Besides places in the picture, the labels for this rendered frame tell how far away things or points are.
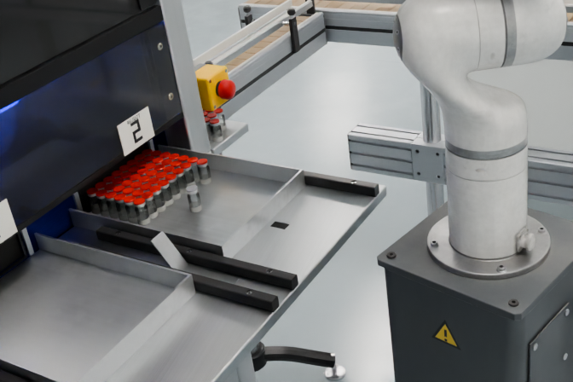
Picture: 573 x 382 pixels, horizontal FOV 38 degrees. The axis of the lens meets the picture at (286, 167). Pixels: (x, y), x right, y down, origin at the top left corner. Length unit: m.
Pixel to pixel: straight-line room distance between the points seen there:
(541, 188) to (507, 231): 0.99
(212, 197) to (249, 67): 0.53
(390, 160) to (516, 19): 1.31
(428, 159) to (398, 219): 0.71
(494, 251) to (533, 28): 0.35
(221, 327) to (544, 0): 0.63
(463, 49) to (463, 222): 0.29
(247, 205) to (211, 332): 0.34
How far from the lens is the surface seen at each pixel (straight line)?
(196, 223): 1.46
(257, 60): 2.00
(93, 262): 1.42
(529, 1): 1.14
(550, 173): 2.24
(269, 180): 1.55
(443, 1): 1.14
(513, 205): 1.27
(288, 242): 1.37
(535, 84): 2.82
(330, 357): 2.36
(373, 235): 2.95
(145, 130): 1.53
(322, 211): 1.44
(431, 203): 2.44
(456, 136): 1.22
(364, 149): 2.43
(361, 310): 2.62
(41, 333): 1.31
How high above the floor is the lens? 1.63
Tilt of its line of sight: 28 degrees down
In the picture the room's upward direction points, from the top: 9 degrees counter-clockwise
